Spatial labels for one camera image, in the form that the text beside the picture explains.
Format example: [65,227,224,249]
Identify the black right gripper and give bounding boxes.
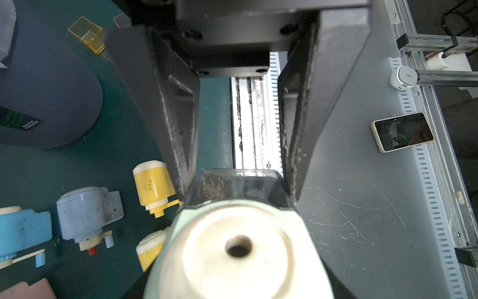
[105,1,371,201]

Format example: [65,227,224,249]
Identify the clear grey shavings tray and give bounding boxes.
[183,169,296,210]

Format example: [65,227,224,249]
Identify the red transparent shavings tray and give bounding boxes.
[113,13,131,28]

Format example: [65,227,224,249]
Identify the yellow white pencil sharpener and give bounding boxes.
[133,160,180,218]

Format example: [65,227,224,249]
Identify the yellow transparent shavings tray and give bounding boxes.
[68,16,105,55]

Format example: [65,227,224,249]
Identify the grey green pencil sharpener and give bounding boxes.
[144,199,334,299]

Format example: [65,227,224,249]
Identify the small yellow pencil sharpener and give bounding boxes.
[136,227,170,272]

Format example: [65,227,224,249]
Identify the light blue pencil sharpener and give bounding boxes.
[1,206,52,269]

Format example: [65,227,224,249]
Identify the pink pencil sharpener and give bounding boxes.
[1,278,57,299]

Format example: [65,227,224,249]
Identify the smartphone on bench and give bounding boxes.
[370,113,434,153]

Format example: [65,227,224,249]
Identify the grey trash bin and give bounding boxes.
[1,1,103,149]

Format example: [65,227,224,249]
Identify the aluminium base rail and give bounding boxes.
[230,52,283,174]

